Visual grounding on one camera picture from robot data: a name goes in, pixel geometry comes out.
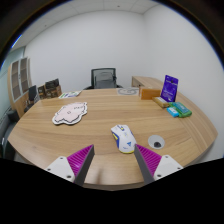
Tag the dark brown cardboard box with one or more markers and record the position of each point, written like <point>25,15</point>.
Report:
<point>54,92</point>

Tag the green purple printed sheet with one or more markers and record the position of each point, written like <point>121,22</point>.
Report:
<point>70,94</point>

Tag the wooden shelf unit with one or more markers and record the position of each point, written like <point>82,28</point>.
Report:
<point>18,83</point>

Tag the black mesh office chair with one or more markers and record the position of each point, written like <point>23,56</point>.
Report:
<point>93,75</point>

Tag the orange-brown cardboard box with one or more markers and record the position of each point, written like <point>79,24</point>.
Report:
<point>150,93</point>

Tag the small black swivel chair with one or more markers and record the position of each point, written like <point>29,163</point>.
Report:
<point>32,95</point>

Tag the purple retail package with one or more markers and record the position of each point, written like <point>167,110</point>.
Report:
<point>169,88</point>

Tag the small dark brown box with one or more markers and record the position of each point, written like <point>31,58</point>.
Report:
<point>41,92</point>

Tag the green flat box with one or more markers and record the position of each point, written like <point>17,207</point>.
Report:
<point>183,109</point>

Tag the white blue yellow computer mouse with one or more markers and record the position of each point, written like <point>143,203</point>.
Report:
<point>123,138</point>

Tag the black product box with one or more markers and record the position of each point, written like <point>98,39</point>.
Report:
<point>52,84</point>

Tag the long tan box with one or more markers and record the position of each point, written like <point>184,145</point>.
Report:
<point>161,102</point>

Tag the small blue box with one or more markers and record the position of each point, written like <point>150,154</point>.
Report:
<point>172,112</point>

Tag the grey backpack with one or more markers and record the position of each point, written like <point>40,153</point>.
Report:
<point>104,81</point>

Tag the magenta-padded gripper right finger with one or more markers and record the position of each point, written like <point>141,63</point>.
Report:
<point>150,161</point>

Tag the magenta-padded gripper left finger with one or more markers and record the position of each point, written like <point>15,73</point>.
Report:
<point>78,161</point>

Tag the round grey printed mat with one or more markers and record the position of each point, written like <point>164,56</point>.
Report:
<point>127,91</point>

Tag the black padded office chair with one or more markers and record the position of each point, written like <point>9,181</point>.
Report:
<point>8,133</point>

